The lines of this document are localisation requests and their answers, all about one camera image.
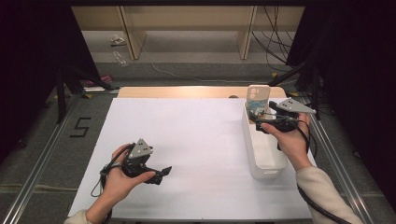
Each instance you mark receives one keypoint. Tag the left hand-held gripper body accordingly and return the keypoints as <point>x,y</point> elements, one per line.
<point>140,151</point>

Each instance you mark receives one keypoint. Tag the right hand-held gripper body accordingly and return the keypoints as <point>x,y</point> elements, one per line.
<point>294,106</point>

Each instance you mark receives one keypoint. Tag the white plastic storage bin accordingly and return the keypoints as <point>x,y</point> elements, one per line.
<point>264,155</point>

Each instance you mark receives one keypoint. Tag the person's right hand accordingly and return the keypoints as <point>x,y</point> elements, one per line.
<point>294,146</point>

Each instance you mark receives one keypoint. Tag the person's left hand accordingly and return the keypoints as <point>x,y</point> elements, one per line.
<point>116,189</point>

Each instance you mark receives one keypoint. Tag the black metal stand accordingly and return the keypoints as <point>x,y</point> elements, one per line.
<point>316,90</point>
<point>61,96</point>

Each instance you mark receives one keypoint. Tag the white table mat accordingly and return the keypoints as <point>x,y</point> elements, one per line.
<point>202,149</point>

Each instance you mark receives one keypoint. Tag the black curtain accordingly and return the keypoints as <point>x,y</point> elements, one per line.
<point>31,62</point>
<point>358,77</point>

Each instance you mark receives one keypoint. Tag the wooden table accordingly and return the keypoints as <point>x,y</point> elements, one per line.
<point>186,92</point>

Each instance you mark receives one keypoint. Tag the pink object on floor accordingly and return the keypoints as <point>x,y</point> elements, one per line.
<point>104,79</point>

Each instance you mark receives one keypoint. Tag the clear plastic piece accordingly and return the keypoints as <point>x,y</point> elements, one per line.
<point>120,58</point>

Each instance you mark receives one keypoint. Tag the crumpled white scrap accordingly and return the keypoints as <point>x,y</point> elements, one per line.
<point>116,39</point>

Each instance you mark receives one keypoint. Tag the light wooden shelf unit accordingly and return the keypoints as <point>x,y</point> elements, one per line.
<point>186,18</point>

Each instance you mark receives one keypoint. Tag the aluminium floor rail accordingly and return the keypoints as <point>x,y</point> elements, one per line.
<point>34,174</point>
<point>339,168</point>

